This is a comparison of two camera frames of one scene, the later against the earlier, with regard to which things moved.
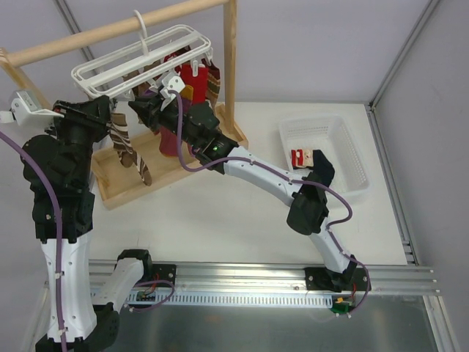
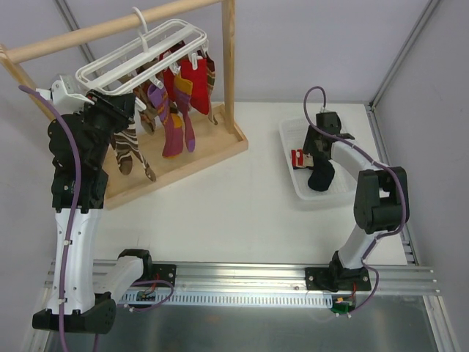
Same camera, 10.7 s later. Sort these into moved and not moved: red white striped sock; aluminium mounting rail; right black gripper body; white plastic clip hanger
Moved: right black gripper body; white plastic clip hanger
Not moved: aluminium mounting rail; red white striped sock
